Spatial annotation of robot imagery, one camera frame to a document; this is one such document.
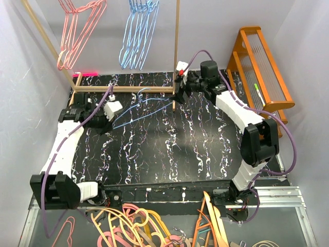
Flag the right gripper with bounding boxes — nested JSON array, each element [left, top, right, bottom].
[[169, 72, 207, 104]]

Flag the blue hanger hung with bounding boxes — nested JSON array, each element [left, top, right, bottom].
[[132, 1, 159, 70], [129, 1, 158, 70], [123, 0, 148, 69]]

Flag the light blue wire hanger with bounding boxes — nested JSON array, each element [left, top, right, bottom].
[[125, 0, 151, 70]]

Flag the pink wire hanger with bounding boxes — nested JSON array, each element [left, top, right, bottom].
[[65, 1, 107, 69], [57, 1, 72, 70]]

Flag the pink wire hanger hung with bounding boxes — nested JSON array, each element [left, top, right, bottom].
[[59, 0, 95, 70]]

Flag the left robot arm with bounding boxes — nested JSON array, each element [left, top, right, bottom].
[[30, 92, 123, 210]]

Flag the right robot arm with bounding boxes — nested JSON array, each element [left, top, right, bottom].
[[171, 60, 279, 204]]

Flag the pile of plastic hangers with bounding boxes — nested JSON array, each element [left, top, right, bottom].
[[86, 203, 192, 246]]

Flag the wooden hangers pile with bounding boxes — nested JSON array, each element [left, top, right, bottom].
[[191, 190, 277, 247]]

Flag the pink plastic marker strip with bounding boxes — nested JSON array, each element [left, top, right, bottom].
[[72, 73, 99, 78]]

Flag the green white pen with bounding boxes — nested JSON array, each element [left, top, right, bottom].
[[254, 83, 265, 106]]

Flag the orange wooden shelf rack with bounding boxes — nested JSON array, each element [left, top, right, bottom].
[[227, 26, 295, 124]]

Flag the pink hanger on glass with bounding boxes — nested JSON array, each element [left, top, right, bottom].
[[51, 216, 76, 247]]

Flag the wooden clothes rack frame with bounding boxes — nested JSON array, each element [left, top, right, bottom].
[[21, 1, 180, 104]]

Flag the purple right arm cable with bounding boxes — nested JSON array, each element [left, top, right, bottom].
[[182, 50, 298, 224]]

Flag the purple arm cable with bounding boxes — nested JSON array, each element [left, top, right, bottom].
[[41, 86, 115, 239], [182, 50, 298, 224]]

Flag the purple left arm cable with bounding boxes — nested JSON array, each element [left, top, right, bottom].
[[41, 86, 115, 239]]

